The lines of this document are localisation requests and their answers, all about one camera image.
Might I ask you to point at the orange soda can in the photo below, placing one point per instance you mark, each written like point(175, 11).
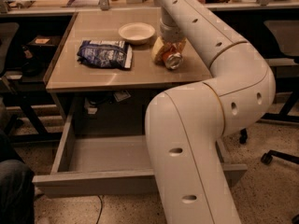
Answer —
point(172, 59)

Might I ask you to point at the black office chair left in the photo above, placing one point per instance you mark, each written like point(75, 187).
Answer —
point(7, 33)

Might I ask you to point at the black chair base wheel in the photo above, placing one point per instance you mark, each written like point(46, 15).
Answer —
point(268, 157)

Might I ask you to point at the black bag under desk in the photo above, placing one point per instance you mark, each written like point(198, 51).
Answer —
point(38, 53)

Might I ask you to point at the person's leg in jeans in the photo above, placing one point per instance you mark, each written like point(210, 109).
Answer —
point(16, 187)

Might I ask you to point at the white paper bowl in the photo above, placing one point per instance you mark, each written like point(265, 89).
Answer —
point(137, 33)

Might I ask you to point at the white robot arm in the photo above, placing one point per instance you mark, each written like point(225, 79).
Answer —
point(184, 123)

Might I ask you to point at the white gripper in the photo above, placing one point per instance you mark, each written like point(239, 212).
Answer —
point(171, 34)

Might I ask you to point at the open grey drawer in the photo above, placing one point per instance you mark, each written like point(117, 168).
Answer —
point(107, 153)

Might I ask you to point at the white tag under cabinet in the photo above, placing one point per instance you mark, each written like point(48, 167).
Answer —
point(121, 95)

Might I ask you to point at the blue chip bag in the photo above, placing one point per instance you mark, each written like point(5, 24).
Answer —
point(105, 54)

